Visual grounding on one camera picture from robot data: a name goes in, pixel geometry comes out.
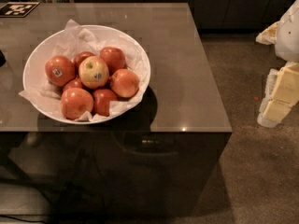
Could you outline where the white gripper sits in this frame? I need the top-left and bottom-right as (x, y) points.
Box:
(256, 0), (299, 128)

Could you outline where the yellowish apple with sticker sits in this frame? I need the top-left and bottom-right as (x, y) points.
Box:
(78, 56), (109, 90)

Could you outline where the red apple back right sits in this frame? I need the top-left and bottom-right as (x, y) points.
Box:
(100, 47), (126, 74)

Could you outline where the dark red apple front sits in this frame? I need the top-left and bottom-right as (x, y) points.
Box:
(93, 89), (118, 117)

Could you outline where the white bowl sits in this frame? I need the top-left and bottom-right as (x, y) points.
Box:
(22, 24), (152, 125)

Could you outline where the red apple back left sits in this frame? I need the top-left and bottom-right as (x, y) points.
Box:
(73, 51), (93, 69)

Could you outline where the small red apple middle left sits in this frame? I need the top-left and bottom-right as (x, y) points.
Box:
(63, 78), (83, 91)

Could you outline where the red apple front left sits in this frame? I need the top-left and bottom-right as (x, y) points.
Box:
(61, 88), (93, 120)

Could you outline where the red apple with sticker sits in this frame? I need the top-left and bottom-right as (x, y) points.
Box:
(45, 55), (77, 87)

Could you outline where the white paper liner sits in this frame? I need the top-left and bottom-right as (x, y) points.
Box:
(18, 19), (150, 123)

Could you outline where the black white fiducial marker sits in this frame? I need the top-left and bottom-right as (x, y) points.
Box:
(0, 2), (39, 18)

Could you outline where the dark object at left edge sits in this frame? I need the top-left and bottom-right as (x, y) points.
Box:
(0, 50), (6, 67)

